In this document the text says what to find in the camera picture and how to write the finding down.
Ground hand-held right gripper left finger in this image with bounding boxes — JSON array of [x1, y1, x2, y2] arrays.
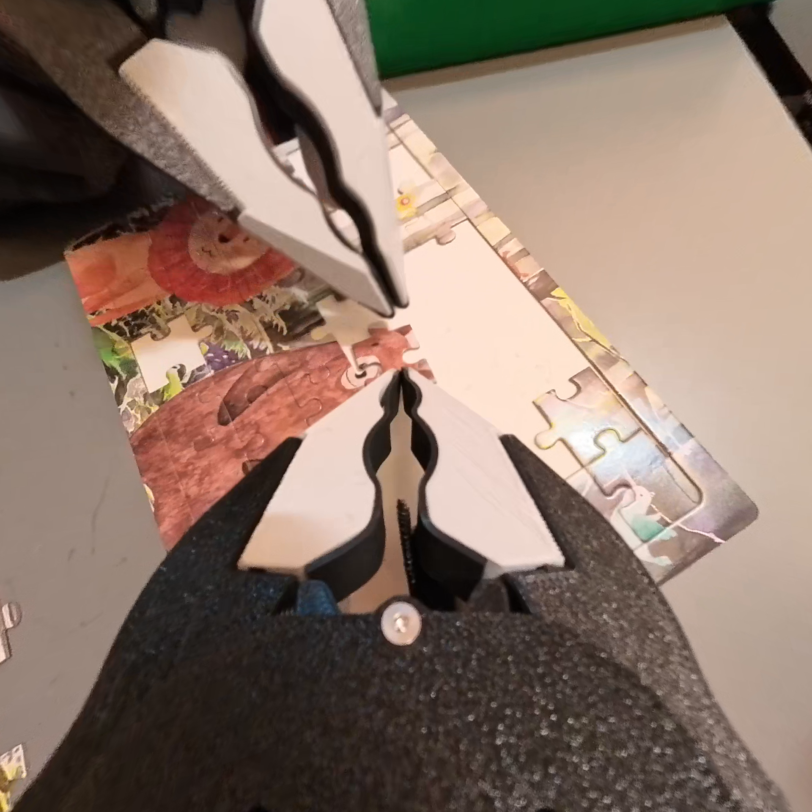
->
[[238, 368, 403, 600]]

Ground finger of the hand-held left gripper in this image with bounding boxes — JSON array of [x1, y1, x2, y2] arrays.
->
[[252, 0, 408, 310], [119, 38, 395, 318]]

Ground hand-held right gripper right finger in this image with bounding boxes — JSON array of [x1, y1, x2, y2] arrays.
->
[[403, 368, 567, 610]]

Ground assembled orange lion pieces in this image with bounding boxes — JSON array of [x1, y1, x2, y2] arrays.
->
[[66, 203, 299, 315]]

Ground jigsaw puzzle frame board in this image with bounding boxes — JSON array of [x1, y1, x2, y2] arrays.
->
[[63, 104, 759, 584]]

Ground jigsaw pieces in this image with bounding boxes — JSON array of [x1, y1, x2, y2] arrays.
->
[[0, 599, 29, 794]]

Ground green plastic bin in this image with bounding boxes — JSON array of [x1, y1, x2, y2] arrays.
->
[[368, 0, 730, 80]]

